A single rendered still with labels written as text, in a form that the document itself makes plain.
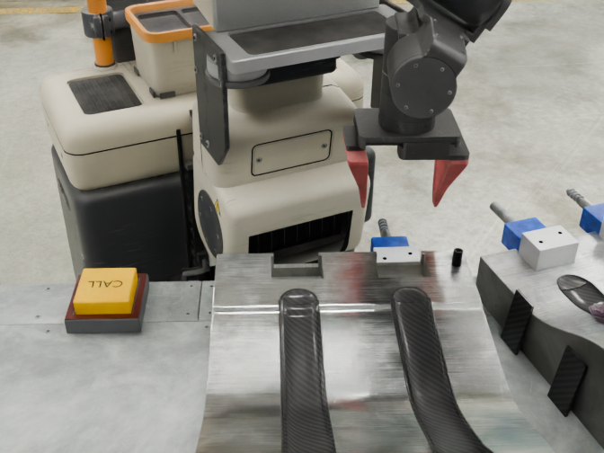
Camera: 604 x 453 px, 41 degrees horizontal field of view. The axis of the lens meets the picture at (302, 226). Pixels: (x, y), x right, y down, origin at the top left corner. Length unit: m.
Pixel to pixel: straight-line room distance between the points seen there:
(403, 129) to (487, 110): 2.46
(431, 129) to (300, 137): 0.33
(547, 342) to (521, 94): 2.63
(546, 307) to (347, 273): 0.21
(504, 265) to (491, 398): 0.24
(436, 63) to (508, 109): 2.59
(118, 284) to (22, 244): 1.62
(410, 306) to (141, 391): 0.28
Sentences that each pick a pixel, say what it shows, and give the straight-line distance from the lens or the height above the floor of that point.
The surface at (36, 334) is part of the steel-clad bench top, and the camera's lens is 0.91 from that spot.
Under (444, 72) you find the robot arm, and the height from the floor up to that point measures 1.11.
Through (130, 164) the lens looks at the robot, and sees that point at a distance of 1.34.
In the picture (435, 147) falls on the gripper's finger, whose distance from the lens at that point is 0.80.
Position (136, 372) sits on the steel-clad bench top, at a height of 0.80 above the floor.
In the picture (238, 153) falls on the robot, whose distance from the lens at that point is 1.08.
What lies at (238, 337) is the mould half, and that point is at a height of 0.89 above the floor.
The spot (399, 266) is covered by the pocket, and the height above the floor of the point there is 0.87.
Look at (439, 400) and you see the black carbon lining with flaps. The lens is 0.71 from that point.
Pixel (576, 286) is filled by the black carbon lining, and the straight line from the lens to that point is 0.91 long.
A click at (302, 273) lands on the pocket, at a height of 0.87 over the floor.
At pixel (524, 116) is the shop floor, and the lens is 3.24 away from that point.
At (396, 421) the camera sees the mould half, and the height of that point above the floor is 0.90.
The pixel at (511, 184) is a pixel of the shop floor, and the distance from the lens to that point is 2.77.
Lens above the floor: 1.38
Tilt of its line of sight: 34 degrees down
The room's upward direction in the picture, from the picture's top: 1 degrees clockwise
